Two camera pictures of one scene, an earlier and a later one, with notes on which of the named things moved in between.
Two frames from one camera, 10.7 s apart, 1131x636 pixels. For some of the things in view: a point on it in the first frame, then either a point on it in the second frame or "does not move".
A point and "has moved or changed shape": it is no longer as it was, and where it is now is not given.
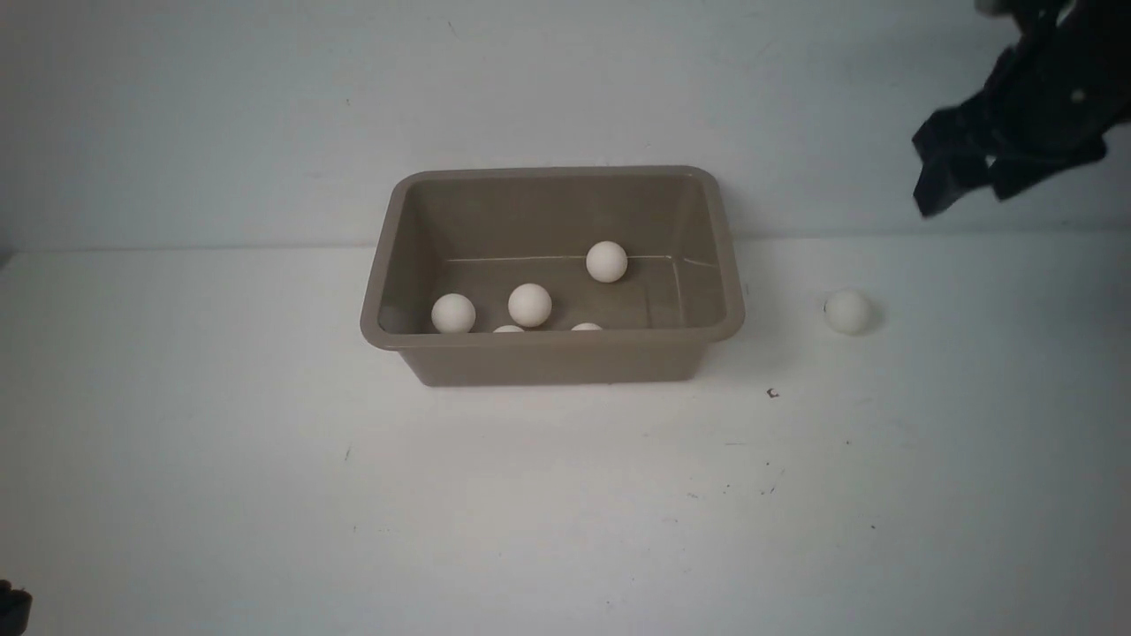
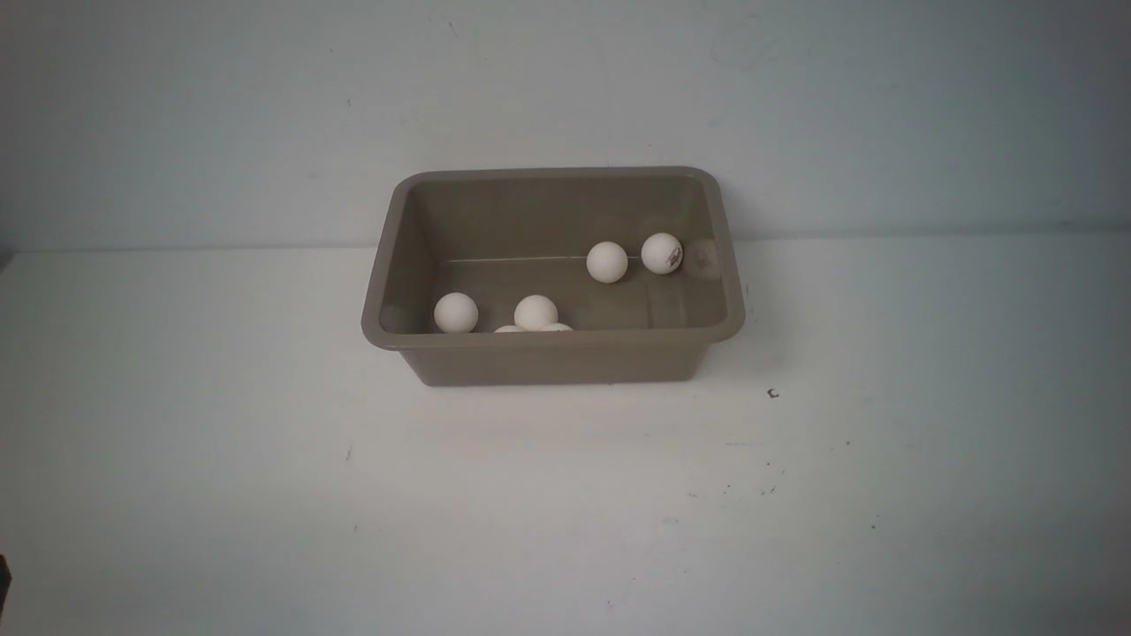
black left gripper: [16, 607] → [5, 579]
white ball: [453, 313] does not move
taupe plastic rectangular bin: [556, 276] does not move
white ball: [606, 261] does not move
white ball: [530, 305] has moved or changed shape
